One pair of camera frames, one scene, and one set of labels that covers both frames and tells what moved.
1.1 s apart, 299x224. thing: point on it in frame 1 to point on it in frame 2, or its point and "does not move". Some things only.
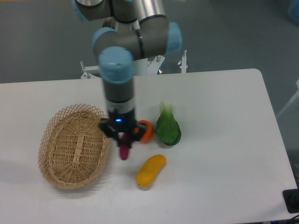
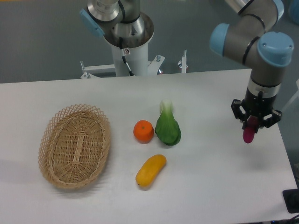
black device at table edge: [291, 199] does not move
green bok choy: [167, 129] does not move
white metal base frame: [141, 66] does not move
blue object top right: [293, 11] does not move
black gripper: [126, 122] to [259, 105]
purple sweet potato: [124, 147] to [249, 131]
